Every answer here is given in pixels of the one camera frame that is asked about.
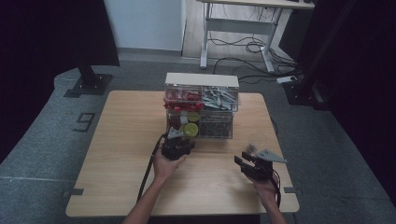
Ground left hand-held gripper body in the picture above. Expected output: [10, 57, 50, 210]
[161, 127, 196, 161]

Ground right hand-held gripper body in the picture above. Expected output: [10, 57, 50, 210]
[246, 148, 288, 182]

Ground pile of dark packets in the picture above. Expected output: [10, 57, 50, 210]
[199, 115, 233, 138]

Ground clear acrylic drawer organizer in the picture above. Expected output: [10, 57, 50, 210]
[163, 72, 241, 140]

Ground person's left hand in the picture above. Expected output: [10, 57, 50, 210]
[152, 150, 188, 185]

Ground person's right hand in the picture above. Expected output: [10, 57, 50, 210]
[245, 172, 280, 207]

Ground green lidded small cup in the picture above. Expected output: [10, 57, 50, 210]
[187, 111, 202, 123]
[183, 122, 200, 137]

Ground pile of red packets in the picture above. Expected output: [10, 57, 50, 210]
[163, 86, 204, 113]

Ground pile of grey packets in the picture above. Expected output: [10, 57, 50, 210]
[203, 87, 239, 111]

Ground white power strip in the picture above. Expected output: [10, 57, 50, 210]
[276, 75, 299, 85]

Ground dark floor tape marker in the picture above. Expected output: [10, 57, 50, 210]
[73, 112, 96, 133]

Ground black curtain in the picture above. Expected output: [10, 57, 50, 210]
[278, 0, 396, 197]
[0, 0, 120, 164]

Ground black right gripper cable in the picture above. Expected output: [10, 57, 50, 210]
[270, 169, 283, 209]

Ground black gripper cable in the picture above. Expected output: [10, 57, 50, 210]
[135, 133, 168, 203]
[270, 169, 283, 209]

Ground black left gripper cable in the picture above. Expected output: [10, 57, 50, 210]
[135, 133, 168, 203]

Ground black stand with base plate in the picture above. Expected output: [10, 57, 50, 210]
[64, 59, 114, 97]
[282, 0, 358, 111]

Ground black floor cables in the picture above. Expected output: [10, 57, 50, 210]
[207, 31, 302, 85]

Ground white desk frame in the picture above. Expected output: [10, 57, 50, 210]
[195, 0, 316, 75]

